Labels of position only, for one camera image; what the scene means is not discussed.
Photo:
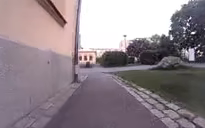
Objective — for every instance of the green grass lawn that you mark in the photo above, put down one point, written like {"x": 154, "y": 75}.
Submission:
{"x": 176, "y": 85}

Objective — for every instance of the grey asphalt road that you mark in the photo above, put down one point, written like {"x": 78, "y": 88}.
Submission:
{"x": 123, "y": 68}

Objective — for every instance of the cobblestone edging strip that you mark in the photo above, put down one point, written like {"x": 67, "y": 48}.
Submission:
{"x": 46, "y": 108}
{"x": 163, "y": 108}

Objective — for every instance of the dark asphalt path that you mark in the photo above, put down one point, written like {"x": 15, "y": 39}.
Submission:
{"x": 100, "y": 103}

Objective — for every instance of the beige building with grey base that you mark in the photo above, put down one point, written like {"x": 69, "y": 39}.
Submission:
{"x": 26, "y": 63}

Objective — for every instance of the pale distant building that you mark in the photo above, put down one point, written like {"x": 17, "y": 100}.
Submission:
{"x": 122, "y": 45}

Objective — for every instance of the reddish-leaved tree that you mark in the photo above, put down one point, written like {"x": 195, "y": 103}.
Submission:
{"x": 137, "y": 46}

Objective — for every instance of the dark bush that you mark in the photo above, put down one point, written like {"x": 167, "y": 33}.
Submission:
{"x": 149, "y": 57}

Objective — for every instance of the large dark tree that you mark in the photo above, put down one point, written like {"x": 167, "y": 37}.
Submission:
{"x": 193, "y": 23}

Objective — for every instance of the dark container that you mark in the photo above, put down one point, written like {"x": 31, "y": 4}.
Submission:
{"x": 88, "y": 64}

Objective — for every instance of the large grey boulder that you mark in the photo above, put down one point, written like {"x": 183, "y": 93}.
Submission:
{"x": 170, "y": 62}

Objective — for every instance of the white sign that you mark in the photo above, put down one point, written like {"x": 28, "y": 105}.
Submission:
{"x": 191, "y": 55}

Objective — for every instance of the yellow building with chimney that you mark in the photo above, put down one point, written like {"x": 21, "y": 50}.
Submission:
{"x": 87, "y": 56}

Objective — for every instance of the large green bush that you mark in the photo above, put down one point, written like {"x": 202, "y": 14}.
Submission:
{"x": 114, "y": 59}

